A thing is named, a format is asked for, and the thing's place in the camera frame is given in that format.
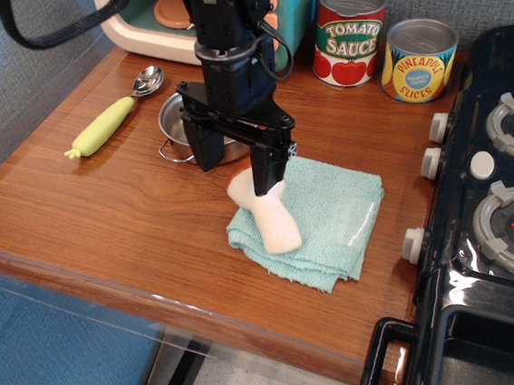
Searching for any pineapple slices can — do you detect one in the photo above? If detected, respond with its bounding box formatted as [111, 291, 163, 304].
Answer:
[381, 18, 459, 103]

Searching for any light blue folded cloth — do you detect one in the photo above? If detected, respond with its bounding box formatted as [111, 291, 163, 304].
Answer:
[227, 157, 383, 293]

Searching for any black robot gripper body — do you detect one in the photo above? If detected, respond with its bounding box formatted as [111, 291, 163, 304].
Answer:
[176, 34, 295, 149]

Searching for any tomato sauce can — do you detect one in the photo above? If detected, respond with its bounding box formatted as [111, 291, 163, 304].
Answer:
[313, 0, 387, 88]

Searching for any plush mushroom toy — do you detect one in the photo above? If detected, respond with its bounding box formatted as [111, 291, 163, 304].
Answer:
[226, 158, 303, 255]

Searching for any black braided cable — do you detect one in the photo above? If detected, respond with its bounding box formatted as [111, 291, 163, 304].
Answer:
[0, 0, 141, 55]

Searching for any black toy stove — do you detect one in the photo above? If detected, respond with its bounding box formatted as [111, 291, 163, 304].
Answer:
[360, 25, 514, 385]

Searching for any spoon with green handle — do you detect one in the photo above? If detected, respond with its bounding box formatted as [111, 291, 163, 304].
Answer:
[64, 65, 165, 160]

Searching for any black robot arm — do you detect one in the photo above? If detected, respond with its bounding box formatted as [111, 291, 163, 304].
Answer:
[176, 0, 295, 196]

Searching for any teal toy microwave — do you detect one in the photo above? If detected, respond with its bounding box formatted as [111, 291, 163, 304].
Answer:
[102, 0, 316, 72]

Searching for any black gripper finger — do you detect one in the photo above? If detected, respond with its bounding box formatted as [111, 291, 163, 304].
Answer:
[250, 141, 289, 197]
[182, 117, 226, 172]

